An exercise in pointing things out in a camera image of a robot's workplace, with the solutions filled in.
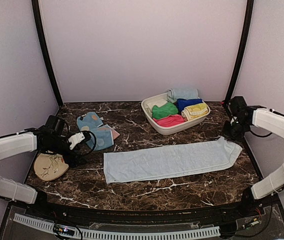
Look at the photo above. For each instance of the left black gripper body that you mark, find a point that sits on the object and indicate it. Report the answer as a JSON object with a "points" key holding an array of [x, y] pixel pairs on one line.
{"points": [[67, 158]]}

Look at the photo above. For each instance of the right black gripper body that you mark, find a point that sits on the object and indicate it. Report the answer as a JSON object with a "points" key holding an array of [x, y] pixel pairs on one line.
{"points": [[235, 132]]}

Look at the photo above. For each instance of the blue patterned cartoon towel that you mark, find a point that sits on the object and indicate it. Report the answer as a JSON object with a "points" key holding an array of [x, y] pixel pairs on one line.
{"points": [[102, 135]]}

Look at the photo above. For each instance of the large light blue towel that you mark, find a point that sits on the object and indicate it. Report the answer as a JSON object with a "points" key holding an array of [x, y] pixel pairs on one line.
{"points": [[170, 161]]}

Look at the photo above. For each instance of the white plastic basin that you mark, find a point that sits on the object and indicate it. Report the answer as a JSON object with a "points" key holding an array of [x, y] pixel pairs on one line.
{"points": [[172, 129]]}

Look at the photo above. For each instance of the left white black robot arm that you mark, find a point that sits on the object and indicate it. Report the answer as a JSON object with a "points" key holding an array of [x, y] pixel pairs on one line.
{"points": [[48, 138]]}

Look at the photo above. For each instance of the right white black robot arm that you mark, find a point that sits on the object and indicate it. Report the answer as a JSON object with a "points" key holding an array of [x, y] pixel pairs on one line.
{"points": [[261, 122]]}

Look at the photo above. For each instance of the round bird painted plate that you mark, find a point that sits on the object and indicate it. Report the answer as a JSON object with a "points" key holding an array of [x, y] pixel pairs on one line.
{"points": [[49, 167]]}

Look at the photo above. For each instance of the dark blue rolled towel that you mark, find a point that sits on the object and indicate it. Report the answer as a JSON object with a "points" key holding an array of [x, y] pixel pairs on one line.
{"points": [[181, 104]]}

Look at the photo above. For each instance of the yellow white rolled towel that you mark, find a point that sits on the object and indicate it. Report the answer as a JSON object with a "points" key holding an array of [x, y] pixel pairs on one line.
{"points": [[194, 111]]}

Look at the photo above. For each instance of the pink folded towel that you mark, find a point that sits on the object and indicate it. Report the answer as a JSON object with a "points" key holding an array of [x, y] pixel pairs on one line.
{"points": [[170, 120]]}

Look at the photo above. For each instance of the green folded towel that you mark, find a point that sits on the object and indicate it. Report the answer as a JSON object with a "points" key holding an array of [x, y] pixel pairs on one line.
{"points": [[164, 111]]}

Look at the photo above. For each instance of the rolled light blue towel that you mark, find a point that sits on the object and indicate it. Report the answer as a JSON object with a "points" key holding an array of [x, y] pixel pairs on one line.
{"points": [[181, 93]]}

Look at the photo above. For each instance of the cream folded towel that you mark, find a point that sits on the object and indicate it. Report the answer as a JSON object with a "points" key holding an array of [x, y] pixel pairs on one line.
{"points": [[159, 103]]}

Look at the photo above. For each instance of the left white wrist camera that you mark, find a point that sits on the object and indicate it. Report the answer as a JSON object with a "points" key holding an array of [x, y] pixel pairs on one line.
{"points": [[75, 139]]}

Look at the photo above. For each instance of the black front rail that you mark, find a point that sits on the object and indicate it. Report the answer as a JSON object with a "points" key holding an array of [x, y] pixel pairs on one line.
{"points": [[224, 214]]}

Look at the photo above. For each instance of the white slotted cable duct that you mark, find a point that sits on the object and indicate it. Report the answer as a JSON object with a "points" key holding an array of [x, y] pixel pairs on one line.
{"points": [[103, 231]]}

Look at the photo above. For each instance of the right black frame post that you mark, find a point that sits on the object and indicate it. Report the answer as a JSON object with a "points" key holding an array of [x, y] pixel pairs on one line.
{"points": [[241, 50]]}

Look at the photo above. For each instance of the black frame post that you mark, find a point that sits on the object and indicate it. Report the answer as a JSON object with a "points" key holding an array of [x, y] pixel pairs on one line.
{"points": [[45, 51], [241, 50]]}

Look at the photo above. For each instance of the left black frame post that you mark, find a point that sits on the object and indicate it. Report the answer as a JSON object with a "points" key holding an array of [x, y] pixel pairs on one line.
{"points": [[45, 51]]}

